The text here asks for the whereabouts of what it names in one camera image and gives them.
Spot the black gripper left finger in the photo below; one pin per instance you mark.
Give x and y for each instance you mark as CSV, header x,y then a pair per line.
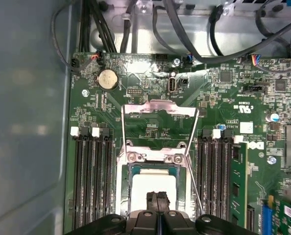
x,y
145,222

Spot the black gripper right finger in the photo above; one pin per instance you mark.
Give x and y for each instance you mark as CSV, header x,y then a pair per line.
x,y
172,222

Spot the silver CPU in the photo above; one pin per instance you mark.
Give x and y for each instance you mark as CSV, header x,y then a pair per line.
x,y
155,181

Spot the metal socket cover frame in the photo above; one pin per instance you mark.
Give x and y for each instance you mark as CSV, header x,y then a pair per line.
x,y
160,107

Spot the CPU socket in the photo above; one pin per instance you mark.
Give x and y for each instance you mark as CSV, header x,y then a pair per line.
x,y
122,186

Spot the black RAM slot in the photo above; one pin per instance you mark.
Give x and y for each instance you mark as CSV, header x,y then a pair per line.
x,y
108,183
79,183
204,176
215,176
89,183
99,183
225,176

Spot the green RAM stick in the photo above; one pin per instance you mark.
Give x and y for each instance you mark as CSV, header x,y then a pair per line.
x,y
238,183

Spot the black expansion slot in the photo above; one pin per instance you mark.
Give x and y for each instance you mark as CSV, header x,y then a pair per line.
x,y
250,215

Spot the blue expansion slot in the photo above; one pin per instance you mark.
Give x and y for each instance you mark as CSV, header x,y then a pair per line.
x,y
266,220

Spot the silver board screw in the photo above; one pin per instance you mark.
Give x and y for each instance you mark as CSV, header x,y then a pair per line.
x,y
271,160
85,92
177,61

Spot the internal USB port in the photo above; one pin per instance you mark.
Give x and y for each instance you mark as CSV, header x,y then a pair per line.
x,y
173,84

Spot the green motherboard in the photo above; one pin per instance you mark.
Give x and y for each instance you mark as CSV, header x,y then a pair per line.
x,y
233,98

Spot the silver capacitor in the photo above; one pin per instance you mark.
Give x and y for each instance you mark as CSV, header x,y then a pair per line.
x,y
273,117

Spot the round coin battery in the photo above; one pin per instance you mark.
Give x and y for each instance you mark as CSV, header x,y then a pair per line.
x,y
108,79

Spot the black open PC case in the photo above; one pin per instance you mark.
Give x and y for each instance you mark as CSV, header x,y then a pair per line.
x,y
25,122

